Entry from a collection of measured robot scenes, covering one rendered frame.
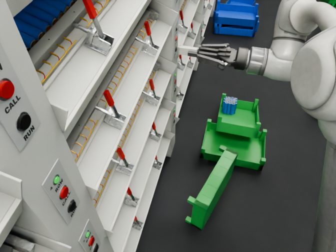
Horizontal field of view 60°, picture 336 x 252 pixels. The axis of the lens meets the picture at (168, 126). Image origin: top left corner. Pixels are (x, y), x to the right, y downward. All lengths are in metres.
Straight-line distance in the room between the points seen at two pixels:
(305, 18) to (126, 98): 0.57
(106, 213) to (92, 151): 0.20
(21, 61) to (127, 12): 0.34
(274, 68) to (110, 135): 0.59
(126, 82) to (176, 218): 0.74
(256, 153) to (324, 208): 0.99
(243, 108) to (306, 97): 1.29
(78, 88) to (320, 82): 0.33
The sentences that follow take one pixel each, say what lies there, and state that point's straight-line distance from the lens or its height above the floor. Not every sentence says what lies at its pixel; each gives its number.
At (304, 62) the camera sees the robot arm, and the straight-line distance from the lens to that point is 0.44.
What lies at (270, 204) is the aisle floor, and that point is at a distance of 1.40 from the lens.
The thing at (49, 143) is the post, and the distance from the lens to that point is 0.38.
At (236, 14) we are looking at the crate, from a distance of 2.40.
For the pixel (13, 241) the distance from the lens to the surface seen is 0.50.
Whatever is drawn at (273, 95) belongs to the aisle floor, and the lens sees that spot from 1.86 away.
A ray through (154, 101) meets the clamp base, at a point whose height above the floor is 0.54.
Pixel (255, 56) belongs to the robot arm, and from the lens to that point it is 1.00.
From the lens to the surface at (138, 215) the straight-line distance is 1.15.
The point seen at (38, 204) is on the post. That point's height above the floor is 0.87.
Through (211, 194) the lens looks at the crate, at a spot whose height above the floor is 0.20.
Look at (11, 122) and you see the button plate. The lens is 0.31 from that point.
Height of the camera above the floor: 1.20
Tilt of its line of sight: 49 degrees down
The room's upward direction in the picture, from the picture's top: straight up
